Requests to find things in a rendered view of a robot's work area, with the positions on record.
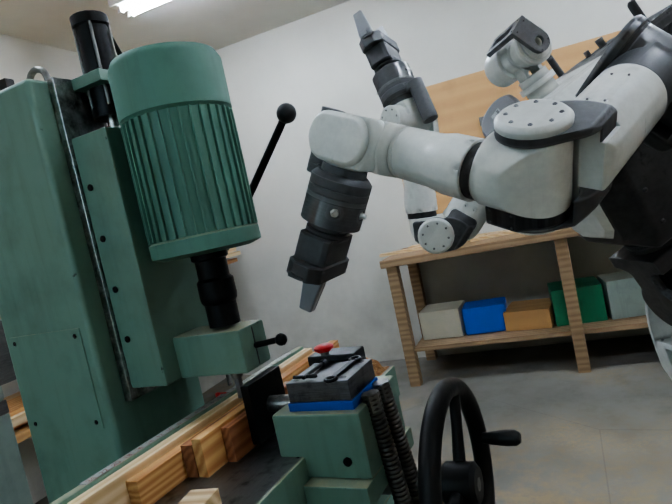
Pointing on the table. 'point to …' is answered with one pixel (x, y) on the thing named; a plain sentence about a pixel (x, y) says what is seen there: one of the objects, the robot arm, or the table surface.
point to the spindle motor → (183, 149)
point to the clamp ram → (263, 402)
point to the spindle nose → (217, 289)
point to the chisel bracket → (221, 350)
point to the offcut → (202, 497)
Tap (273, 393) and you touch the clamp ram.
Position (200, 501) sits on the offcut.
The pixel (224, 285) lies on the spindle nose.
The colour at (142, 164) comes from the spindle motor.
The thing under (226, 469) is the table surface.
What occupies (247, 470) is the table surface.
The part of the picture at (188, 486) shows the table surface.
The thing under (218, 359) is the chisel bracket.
